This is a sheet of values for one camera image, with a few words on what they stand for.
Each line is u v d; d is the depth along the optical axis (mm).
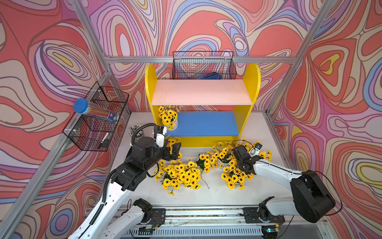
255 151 767
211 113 1238
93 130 764
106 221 410
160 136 553
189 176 719
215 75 866
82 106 614
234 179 718
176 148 584
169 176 734
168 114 803
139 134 863
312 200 418
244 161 670
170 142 836
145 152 466
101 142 724
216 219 736
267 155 822
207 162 767
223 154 803
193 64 986
